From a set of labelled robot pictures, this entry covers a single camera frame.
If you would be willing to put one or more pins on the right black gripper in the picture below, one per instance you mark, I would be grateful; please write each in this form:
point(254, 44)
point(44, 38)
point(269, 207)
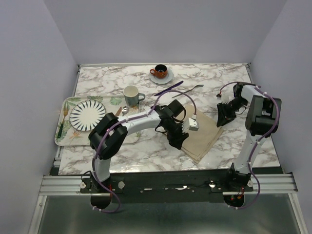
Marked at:
point(223, 117)

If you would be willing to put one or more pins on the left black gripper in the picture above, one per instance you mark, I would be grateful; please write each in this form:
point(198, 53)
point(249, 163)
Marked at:
point(177, 140)

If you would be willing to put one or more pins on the beige cloth napkin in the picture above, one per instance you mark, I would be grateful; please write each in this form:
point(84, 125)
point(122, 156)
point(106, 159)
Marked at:
point(199, 142)

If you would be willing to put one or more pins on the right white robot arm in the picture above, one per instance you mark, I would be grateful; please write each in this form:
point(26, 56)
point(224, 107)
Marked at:
point(262, 120)

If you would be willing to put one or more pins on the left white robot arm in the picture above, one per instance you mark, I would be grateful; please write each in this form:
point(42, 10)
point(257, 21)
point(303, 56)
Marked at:
point(109, 135)

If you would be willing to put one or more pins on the silver fork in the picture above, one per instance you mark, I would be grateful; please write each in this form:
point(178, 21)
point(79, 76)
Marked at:
point(197, 86)

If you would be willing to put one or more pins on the purple knife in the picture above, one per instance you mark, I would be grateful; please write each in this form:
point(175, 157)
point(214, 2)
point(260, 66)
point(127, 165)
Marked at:
point(170, 88)

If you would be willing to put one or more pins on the silver spoon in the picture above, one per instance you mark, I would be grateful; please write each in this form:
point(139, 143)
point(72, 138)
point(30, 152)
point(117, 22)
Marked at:
point(125, 110)

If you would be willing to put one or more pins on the rose gold knife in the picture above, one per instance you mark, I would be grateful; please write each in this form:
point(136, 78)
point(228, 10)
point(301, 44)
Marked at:
point(118, 112)

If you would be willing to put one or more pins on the grey and cream mug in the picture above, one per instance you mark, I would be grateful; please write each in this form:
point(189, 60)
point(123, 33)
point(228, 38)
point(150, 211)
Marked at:
point(132, 95)

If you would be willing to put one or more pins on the brown coffee cup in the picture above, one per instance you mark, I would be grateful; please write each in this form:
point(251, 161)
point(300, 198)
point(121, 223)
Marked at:
point(160, 71)

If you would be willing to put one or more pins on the white plate with blue stripes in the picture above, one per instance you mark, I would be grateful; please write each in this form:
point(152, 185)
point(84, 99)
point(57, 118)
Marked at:
point(86, 115)

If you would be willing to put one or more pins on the white tray with leaf print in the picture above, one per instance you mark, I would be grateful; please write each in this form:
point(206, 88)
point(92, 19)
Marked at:
point(73, 137)

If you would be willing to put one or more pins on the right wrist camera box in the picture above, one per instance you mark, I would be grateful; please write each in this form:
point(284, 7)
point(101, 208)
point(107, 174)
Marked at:
point(225, 98)

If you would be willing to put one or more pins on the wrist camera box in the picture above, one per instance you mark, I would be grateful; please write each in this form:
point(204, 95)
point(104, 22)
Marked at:
point(191, 124)
point(225, 98)

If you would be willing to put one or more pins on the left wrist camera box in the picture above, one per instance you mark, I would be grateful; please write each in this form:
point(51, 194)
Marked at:
point(191, 124)

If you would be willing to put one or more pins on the aluminium frame rail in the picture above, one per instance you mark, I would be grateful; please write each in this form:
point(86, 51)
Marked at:
point(70, 185)

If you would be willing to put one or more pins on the gold fork with green handle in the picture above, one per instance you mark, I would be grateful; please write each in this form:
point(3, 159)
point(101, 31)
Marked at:
point(65, 113)

